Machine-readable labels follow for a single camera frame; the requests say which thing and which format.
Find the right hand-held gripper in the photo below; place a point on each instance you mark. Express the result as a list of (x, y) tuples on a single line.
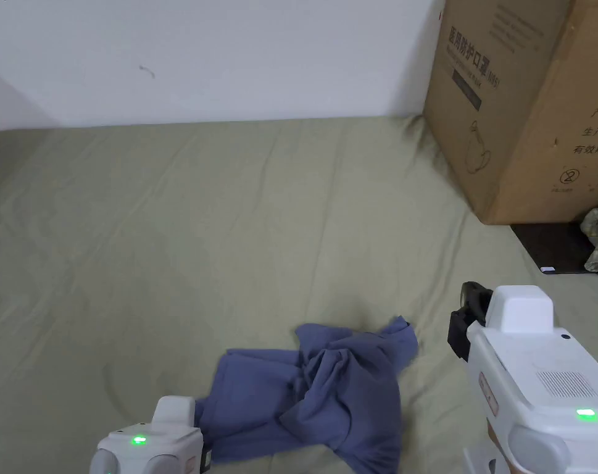
[(535, 395)]

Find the large brown cardboard carton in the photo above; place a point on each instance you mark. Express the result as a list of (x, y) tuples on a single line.
[(526, 123)]

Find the bed with pale green sheet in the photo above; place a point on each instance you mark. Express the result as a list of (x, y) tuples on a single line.
[(180, 222)]

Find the dark blue shirt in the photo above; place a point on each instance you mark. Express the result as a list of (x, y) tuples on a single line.
[(338, 395)]

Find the dark brown mat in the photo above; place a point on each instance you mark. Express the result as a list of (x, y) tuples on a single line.
[(550, 247)]

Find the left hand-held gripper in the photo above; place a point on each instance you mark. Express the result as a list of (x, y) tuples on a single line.
[(150, 452)]

